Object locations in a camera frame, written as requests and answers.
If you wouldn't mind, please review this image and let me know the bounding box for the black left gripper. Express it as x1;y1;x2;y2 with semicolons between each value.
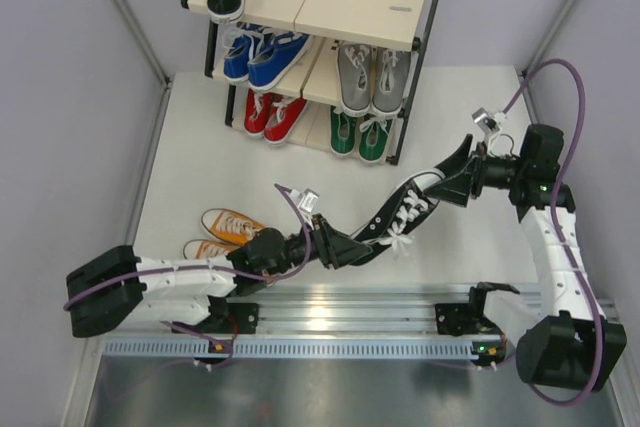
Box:
265;214;371;277

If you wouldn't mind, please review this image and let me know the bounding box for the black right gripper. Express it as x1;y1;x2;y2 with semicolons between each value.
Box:
423;134;528;207

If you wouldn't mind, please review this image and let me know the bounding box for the green sneaker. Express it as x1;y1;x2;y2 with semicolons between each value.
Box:
358;114;393;163
330;106;356;157

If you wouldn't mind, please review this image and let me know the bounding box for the orange sneaker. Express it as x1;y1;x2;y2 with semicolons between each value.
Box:
200;208;265;246
182;239;238;260

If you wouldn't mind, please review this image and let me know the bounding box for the grey sneaker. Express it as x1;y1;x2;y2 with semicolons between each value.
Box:
372;48;411;117
336;42;373;117

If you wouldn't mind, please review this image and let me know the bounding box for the red sneaker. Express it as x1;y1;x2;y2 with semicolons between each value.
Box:
264;96;307;145
244;90;274;137

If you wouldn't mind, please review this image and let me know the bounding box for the blue sneaker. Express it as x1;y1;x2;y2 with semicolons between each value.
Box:
248;31;313;92
222;24;271;84

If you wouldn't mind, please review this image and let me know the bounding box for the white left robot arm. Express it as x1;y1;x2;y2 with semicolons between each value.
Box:
63;214;373;338

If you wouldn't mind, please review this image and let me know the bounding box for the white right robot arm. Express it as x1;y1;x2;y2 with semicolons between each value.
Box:
426;124;627;392

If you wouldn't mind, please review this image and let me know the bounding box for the beige three-tier shoe shelf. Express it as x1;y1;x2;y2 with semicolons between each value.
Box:
181;0;439;165

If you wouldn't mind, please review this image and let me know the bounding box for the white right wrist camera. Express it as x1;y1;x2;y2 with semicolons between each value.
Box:
472;108;506;143

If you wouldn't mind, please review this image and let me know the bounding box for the aluminium mounting rail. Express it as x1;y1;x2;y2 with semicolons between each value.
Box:
82;281;625;363

